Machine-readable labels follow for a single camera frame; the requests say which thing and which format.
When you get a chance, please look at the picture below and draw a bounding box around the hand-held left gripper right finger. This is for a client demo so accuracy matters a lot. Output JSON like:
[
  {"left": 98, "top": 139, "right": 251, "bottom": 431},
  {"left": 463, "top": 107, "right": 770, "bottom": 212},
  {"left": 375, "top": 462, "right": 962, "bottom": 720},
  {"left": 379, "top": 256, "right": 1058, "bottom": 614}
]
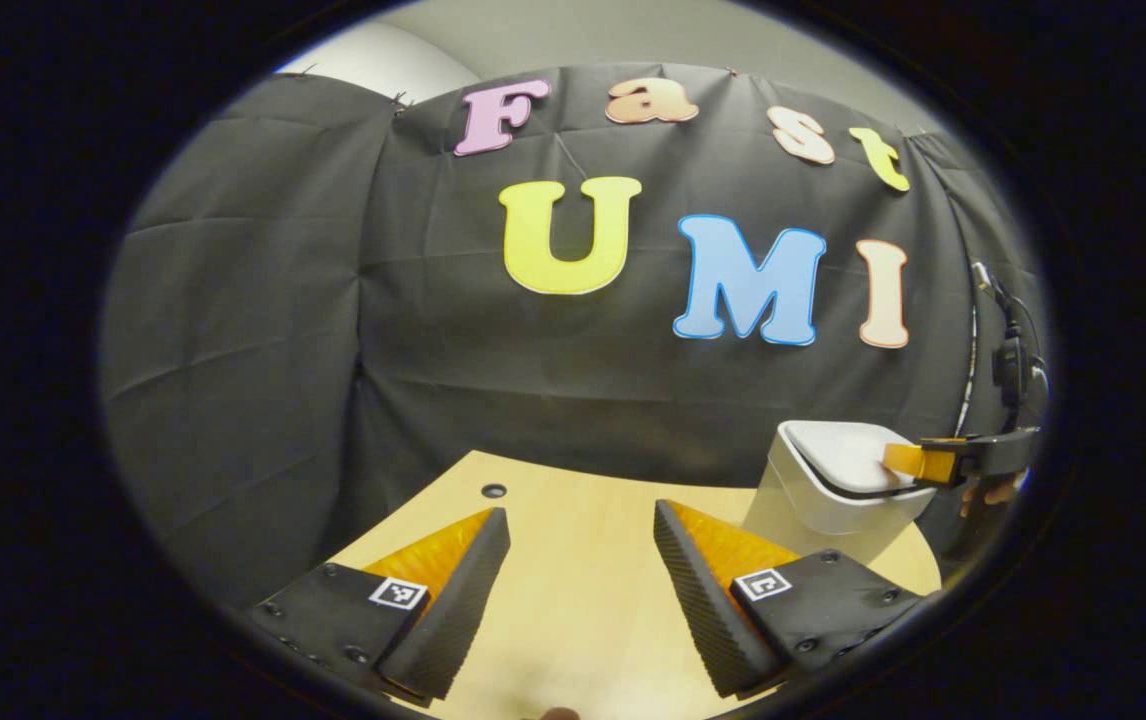
[{"left": 653, "top": 498, "right": 934, "bottom": 701}]

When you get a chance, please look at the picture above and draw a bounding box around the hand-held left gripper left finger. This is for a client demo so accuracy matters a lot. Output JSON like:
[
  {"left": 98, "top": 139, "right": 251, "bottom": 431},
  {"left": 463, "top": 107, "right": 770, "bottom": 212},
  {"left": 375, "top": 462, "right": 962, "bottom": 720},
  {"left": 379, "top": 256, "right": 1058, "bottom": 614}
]
[{"left": 248, "top": 506, "right": 514, "bottom": 706}]

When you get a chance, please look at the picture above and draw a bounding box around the white desktop garbage bin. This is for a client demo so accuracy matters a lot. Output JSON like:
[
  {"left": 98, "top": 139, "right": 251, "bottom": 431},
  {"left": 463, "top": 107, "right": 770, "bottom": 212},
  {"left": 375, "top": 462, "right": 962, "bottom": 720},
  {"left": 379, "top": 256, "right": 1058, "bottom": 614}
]
[{"left": 743, "top": 420, "right": 937, "bottom": 567}]

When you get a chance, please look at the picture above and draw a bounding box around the wooden desktop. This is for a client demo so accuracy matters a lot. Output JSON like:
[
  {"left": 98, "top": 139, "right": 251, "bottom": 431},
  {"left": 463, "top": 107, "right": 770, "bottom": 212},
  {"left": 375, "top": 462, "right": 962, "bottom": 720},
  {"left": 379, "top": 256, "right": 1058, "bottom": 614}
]
[{"left": 328, "top": 450, "right": 944, "bottom": 720}]

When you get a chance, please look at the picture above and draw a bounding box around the black backdrop cloth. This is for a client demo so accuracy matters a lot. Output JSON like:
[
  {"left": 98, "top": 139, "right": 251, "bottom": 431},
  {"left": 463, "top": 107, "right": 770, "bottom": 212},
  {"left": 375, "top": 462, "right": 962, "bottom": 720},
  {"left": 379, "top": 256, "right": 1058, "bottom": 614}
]
[{"left": 98, "top": 63, "right": 1049, "bottom": 601}]

